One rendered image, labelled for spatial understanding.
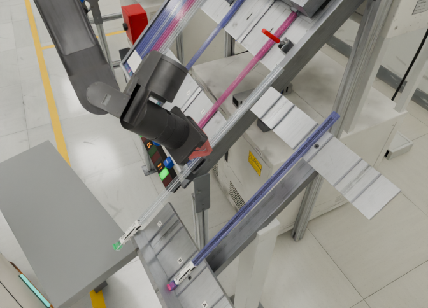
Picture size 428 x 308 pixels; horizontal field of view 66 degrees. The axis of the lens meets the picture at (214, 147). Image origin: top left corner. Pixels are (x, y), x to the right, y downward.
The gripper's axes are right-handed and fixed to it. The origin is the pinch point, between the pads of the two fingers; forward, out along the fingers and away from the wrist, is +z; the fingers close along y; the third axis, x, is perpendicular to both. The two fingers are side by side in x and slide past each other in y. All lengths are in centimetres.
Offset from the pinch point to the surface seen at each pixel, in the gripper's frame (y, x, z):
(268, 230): -13.9, 5.5, 18.5
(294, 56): 12.9, -28.0, 18.5
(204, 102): 29.6, -2.8, 22.1
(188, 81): 41.7, -3.8, 22.9
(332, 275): -16, 21, 111
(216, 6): 54, -28, 22
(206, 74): 72, -8, 56
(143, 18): 113, -7, 39
